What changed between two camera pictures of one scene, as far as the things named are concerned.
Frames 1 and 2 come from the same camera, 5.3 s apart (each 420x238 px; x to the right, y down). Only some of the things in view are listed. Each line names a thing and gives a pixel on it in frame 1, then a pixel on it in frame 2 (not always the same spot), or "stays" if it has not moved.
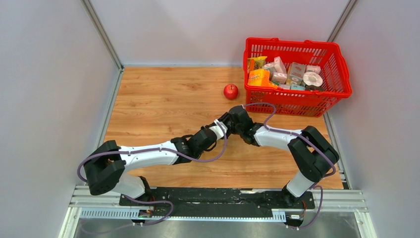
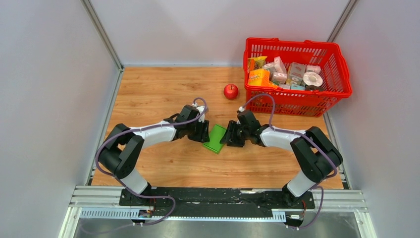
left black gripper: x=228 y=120 → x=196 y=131
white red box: x=297 y=71 stays
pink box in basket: x=281 y=78 stays
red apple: x=231 y=91 stays
